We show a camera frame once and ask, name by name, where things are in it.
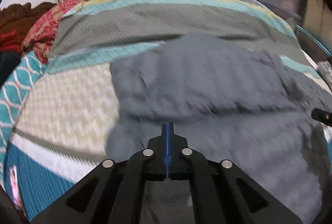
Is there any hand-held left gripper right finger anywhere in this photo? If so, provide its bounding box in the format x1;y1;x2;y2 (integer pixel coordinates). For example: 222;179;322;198
168;122;304;224

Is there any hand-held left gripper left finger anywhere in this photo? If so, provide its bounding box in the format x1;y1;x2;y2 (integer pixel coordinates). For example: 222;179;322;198
31;122;169;224

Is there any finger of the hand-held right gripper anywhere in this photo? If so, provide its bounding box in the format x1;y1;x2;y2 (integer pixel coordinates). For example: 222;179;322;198
311;108;332;126

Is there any grey puffer jacket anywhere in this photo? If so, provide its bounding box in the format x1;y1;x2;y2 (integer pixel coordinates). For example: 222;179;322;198
105;32;332;224

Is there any clear plastic storage box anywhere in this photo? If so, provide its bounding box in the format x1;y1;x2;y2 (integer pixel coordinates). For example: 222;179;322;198
296;24;332;64

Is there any beige fabric organiser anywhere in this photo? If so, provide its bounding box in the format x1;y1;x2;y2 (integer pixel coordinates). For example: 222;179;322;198
301;0;332;43

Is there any teal striped patterned bed sheet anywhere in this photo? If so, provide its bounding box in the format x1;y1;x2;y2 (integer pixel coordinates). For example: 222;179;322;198
0;0;332;222

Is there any teal wavy-line blanket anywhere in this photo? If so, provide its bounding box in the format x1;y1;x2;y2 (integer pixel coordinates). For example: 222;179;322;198
0;54;48;157

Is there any red floral pillow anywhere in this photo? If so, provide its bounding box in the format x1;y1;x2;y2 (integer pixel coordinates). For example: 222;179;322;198
21;0;262;65

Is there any dark navy cloth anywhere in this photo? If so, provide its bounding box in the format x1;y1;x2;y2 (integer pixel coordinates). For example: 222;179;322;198
0;51;21;87

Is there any red knitted cloth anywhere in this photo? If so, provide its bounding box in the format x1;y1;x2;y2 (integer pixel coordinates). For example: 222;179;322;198
0;31;25;52

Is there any carved brown wooden headboard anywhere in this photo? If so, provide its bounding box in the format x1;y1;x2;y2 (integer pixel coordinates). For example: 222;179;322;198
0;2;57;32

